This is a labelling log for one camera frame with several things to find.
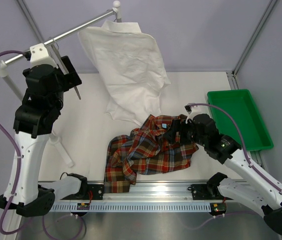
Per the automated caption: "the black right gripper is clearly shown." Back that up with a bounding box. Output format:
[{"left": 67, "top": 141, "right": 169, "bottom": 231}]
[{"left": 163, "top": 118, "right": 208, "bottom": 147}]

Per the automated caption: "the plaid flannel shirt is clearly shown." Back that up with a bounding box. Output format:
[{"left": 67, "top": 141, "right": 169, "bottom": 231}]
[{"left": 104, "top": 114, "right": 199, "bottom": 194}]

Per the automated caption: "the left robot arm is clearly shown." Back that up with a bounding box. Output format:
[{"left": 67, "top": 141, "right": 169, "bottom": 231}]
[{"left": 0, "top": 56, "right": 88, "bottom": 218}]

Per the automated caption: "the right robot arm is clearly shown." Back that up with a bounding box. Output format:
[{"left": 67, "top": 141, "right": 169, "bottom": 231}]
[{"left": 164, "top": 113, "right": 282, "bottom": 235}]

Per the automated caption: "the white shirt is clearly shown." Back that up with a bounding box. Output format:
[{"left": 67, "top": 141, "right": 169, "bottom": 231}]
[{"left": 78, "top": 20, "right": 171, "bottom": 125}]

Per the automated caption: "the silver clothes rack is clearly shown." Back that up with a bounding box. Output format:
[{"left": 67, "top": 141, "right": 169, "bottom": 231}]
[{"left": 0, "top": 0, "right": 77, "bottom": 168}]

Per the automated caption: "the green plastic bin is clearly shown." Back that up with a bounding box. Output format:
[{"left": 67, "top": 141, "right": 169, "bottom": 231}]
[{"left": 207, "top": 89, "right": 274, "bottom": 152}]

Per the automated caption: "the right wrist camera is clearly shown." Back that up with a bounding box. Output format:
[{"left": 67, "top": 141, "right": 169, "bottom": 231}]
[{"left": 185, "top": 103, "right": 201, "bottom": 123}]

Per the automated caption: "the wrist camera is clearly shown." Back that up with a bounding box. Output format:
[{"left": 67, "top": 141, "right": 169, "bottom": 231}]
[
  {"left": 185, "top": 103, "right": 201, "bottom": 123},
  {"left": 29, "top": 43, "right": 58, "bottom": 68}
]

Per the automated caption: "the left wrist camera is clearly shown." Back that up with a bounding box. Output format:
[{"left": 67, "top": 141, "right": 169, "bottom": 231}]
[{"left": 29, "top": 43, "right": 58, "bottom": 68}]

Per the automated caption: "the aluminium mounting rail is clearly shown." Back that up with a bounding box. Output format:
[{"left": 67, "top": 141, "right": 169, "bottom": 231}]
[{"left": 55, "top": 181, "right": 223, "bottom": 202}]

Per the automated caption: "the white slotted cable duct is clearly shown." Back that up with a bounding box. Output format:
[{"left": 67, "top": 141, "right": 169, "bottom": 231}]
[{"left": 50, "top": 202, "right": 211, "bottom": 213}]

